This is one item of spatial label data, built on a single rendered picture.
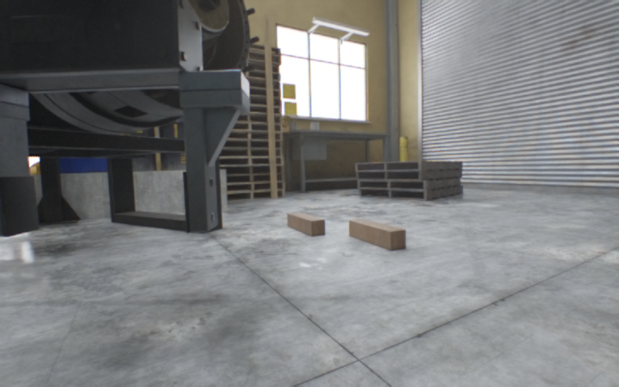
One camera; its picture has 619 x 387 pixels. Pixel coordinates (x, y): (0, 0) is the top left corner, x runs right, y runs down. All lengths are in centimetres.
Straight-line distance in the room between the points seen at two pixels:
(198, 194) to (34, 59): 12
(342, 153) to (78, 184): 486
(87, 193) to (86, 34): 332
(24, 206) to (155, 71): 14
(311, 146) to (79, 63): 541
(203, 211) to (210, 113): 6
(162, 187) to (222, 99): 332
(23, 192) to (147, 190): 323
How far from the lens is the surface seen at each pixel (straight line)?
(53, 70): 25
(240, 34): 110
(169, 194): 353
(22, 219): 29
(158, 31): 22
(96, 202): 354
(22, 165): 29
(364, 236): 180
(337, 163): 665
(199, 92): 21
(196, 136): 21
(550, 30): 610
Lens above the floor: 42
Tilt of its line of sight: 5 degrees down
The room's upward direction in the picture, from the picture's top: 1 degrees counter-clockwise
